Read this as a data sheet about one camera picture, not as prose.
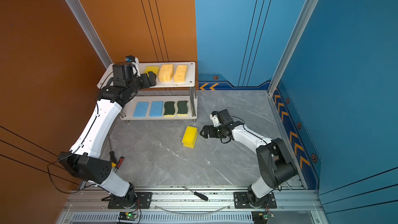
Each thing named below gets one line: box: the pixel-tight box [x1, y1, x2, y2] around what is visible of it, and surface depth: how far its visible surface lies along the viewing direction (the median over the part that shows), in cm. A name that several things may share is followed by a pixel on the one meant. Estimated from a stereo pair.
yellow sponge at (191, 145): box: [182, 142, 196, 149], surface depth 93 cm
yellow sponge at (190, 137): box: [181, 125, 199, 149], surface depth 95 cm
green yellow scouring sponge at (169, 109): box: [163, 101, 176, 118], surface depth 101 cm
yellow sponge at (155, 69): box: [144, 65, 160, 78], surface depth 84 cm
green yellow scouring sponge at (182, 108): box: [177, 100, 189, 116], surface depth 102 cm
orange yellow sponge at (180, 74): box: [173, 64, 189, 83], surface depth 79 cm
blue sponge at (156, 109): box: [149, 101, 164, 118], surface depth 102 cm
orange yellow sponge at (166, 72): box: [158, 63, 174, 82], surface depth 79 cm
